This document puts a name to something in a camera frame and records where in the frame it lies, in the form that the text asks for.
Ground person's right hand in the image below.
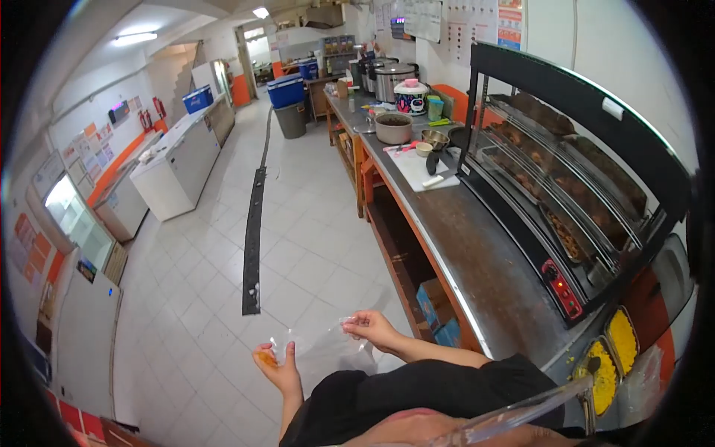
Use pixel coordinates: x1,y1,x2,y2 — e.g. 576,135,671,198
341,311,404,355

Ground black heated food display case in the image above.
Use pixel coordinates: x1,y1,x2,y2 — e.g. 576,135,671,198
457,41,695,330

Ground steel mixing bowl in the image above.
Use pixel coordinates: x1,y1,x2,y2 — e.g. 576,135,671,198
420,129,451,152

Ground grey cooking pot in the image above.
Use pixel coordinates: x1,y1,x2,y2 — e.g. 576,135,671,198
374,112,414,146

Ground floral rice cooker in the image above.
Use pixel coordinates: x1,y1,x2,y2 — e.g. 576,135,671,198
393,78,430,117

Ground tray of yellow rice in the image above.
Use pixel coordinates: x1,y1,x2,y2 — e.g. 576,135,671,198
572,336,622,418
605,305,640,377

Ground black floor cable cover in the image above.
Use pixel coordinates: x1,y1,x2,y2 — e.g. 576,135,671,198
241,105,275,317

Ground clear plastic scoop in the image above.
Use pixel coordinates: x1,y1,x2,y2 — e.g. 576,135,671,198
429,358,603,447

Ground ceiling tube lamp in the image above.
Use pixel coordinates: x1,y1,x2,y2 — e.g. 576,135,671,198
113,31,159,47

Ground person's body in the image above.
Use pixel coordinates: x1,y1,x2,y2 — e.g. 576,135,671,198
279,354,566,447

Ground person's left fingers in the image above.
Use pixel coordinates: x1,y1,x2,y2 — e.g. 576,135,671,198
252,343,281,371

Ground crumpled clear plastic sheet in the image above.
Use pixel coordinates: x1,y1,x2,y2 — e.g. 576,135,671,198
617,345,667,428

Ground grey trash bin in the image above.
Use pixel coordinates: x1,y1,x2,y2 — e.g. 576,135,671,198
273,101,307,140

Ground white upright fridge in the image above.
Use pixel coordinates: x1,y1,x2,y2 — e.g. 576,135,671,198
53,248,123,421

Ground blue cardboard boxes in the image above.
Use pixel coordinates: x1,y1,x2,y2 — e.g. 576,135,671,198
416,278,463,348

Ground white chest freezer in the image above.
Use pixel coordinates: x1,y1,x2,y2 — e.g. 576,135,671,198
129,94,236,222

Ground white-handled knife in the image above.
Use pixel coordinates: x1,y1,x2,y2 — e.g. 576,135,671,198
421,168,460,188

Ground person's right fingers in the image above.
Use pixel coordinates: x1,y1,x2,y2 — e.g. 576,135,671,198
345,311,386,329

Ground glass-top display freezer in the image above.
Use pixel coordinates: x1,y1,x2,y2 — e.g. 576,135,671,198
41,173,119,276

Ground wall posters with orange print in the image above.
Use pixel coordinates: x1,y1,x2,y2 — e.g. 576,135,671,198
446,0,524,63

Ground white cutting board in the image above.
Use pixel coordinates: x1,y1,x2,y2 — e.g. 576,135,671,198
388,146,462,193

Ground small blue cooler box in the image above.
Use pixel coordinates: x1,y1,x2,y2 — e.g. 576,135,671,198
181,84,215,115

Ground large steel rice cooker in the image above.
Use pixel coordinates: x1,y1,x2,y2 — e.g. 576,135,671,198
374,62,420,105

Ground red fire extinguishers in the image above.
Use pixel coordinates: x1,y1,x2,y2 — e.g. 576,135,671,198
139,96,167,134

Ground long steel-top counter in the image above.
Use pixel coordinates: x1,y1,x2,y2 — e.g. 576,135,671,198
324,89,593,372

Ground clear plastic bag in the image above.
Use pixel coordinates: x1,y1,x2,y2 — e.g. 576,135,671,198
268,316,383,392

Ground person's left hand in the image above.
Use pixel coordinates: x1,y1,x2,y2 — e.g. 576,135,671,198
252,341,304,399

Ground large blue cooler box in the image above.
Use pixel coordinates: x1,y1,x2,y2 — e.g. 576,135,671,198
266,73,306,110

